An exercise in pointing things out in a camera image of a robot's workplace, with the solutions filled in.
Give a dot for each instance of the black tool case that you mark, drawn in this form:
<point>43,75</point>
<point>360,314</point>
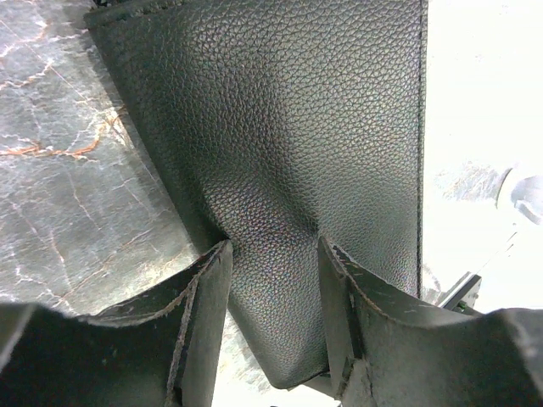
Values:
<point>272,123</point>

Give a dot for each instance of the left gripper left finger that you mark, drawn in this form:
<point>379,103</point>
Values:
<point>159,348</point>

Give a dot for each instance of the clear plastic cup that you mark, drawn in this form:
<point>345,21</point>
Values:
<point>520,196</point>

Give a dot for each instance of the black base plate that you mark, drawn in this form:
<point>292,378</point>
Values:
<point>463,296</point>

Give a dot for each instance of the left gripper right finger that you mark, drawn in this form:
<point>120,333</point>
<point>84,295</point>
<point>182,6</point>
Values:
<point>387,348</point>

